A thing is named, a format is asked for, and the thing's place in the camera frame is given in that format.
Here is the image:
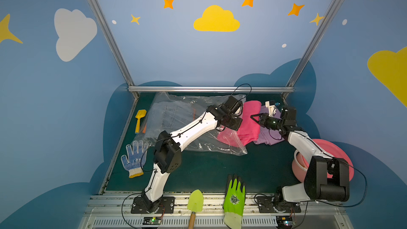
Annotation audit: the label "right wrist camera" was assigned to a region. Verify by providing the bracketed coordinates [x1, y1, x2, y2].
[265, 100, 280, 117]

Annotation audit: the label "green garden trowel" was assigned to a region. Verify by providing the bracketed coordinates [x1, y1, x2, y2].
[187, 189, 204, 229]

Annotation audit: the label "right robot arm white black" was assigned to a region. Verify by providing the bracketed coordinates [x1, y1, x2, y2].
[250, 106, 350, 204]

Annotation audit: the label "pink bucket with lid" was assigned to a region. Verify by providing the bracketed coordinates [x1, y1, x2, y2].
[291, 139, 353, 182]

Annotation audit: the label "green black work glove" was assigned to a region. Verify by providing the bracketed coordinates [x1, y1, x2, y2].
[223, 175, 246, 229]

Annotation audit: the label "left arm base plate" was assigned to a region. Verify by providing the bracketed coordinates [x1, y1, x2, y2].
[130, 196, 176, 214]

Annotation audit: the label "purple trousers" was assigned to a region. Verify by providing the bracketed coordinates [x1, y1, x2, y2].
[253, 106, 284, 145]

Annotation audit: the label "right controller board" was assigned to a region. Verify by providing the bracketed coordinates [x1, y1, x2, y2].
[276, 216, 295, 229]

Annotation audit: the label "aluminium frame rail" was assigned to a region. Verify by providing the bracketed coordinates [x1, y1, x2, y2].
[128, 85, 295, 93]

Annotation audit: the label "blue dotted white glove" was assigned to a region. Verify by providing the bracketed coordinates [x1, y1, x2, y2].
[121, 141, 148, 178]

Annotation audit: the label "pink trousers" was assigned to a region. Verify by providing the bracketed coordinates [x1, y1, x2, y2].
[217, 100, 261, 148]

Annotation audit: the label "left controller board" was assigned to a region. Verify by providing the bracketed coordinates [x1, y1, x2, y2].
[142, 217, 162, 226]

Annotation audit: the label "clear plastic vacuum bag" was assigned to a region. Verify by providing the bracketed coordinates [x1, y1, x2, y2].
[131, 91, 249, 156]

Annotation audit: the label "controller board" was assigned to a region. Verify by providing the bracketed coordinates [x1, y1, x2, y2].
[142, 217, 162, 226]
[276, 216, 295, 229]

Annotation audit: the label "light blue jeans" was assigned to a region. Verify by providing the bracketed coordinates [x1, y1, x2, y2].
[150, 101, 204, 135]

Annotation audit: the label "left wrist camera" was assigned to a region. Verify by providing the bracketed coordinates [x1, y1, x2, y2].
[220, 95, 243, 117]

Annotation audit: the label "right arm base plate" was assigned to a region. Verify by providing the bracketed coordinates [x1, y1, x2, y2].
[254, 195, 301, 214]

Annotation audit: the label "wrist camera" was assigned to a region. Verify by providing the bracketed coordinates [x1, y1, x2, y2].
[220, 95, 243, 117]
[265, 100, 280, 117]

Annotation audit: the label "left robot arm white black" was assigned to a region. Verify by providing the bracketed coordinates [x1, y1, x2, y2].
[141, 101, 243, 213]

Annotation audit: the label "yellow toy shovel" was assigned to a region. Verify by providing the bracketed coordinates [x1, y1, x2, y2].
[135, 109, 147, 134]

